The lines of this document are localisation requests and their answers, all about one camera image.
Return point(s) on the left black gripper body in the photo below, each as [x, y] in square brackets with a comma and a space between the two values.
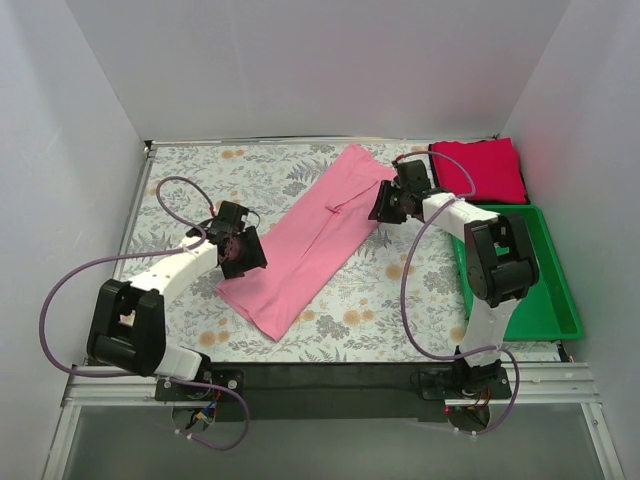
[247, 251]

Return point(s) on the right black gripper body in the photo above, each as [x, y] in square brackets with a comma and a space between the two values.
[382, 203]

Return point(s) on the pink t shirt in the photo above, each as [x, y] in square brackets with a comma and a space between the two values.
[310, 243]

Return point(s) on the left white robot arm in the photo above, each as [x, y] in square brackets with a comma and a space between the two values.
[128, 329]

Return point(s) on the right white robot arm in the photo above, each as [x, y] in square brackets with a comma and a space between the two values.
[500, 259]

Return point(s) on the folded red t shirt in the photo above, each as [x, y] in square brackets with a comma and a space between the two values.
[477, 172]

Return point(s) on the floral patterned table mat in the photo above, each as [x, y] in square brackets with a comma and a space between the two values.
[399, 292]

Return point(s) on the green plastic tray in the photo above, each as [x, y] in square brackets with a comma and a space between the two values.
[548, 312]

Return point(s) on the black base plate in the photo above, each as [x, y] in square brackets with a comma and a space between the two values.
[319, 391]

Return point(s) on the aluminium frame rail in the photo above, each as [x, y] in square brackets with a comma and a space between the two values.
[335, 421]

